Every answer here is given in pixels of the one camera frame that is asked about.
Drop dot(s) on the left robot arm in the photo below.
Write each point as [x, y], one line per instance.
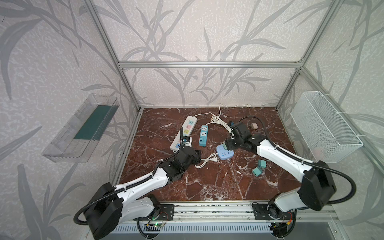
[114, 205]

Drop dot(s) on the teal adapter front right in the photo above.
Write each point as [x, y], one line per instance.
[262, 164]

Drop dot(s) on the light blue square power socket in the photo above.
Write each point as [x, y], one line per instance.
[223, 153]

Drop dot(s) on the teal power strip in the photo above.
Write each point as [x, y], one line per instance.
[203, 136]

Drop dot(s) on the pink adapter back right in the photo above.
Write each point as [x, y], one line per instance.
[254, 126]

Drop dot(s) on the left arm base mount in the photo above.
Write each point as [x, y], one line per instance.
[165, 212]

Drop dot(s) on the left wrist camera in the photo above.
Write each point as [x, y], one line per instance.
[186, 141]

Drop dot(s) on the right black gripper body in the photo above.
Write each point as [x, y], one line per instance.
[229, 143]

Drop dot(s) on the clear plastic wall tray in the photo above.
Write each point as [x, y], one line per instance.
[78, 139]

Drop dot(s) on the white wire mesh basket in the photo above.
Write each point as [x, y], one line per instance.
[327, 134]

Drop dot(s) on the teal green usb adapter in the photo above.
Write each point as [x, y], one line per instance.
[257, 171]

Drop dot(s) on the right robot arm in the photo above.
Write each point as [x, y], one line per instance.
[316, 179]

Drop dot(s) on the white long power strip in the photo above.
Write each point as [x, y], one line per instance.
[188, 127]

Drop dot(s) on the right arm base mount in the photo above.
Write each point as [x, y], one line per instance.
[268, 212]

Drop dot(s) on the aluminium front rail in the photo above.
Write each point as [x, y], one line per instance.
[200, 211]

